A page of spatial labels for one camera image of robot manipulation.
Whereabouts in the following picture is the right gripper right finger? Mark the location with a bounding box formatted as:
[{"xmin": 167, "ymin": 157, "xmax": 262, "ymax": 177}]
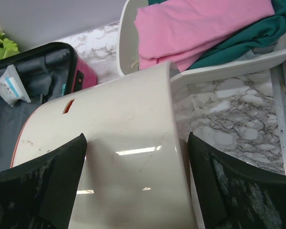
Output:
[{"xmin": 187, "ymin": 133, "xmax": 286, "ymax": 229}]

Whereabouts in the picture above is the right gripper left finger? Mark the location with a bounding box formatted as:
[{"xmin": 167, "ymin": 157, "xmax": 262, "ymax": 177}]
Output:
[{"xmin": 0, "ymin": 134, "xmax": 87, "ymax": 229}]

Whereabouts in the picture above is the white cylinder appliance orange lid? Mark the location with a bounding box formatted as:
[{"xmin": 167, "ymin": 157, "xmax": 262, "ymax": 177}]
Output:
[{"xmin": 11, "ymin": 62, "xmax": 197, "ymax": 229}]

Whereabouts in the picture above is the white packet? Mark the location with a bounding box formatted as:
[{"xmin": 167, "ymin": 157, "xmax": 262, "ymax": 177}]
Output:
[{"xmin": 0, "ymin": 65, "xmax": 31, "ymax": 107}]

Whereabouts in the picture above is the pink and teal kids suitcase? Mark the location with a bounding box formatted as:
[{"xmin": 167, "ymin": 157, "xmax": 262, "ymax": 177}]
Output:
[{"xmin": 0, "ymin": 42, "xmax": 98, "ymax": 172}]

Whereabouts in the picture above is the dark teal garment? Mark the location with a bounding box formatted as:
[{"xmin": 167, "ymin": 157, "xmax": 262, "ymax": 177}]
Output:
[{"xmin": 148, "ymin": 0, "xmax": 286, "ymax": 70}]

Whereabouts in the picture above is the purple cloth item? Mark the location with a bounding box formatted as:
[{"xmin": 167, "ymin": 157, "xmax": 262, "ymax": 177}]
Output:
[{"xmin": 134, "ymin": 0, "xmax": 275, "ymax": 71}]

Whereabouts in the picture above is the green leafy lettuce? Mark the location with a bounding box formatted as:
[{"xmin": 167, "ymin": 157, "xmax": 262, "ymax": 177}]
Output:
[{"xmin": 0, "ymin": 30, "xmax": 20, "ymax": 60}]

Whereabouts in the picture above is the white rectangular plastic basin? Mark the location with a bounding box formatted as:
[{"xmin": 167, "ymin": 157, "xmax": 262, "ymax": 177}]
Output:
[{"xmin": 116, "ymin": 0, "xmax": 286, "ymax": 84}]

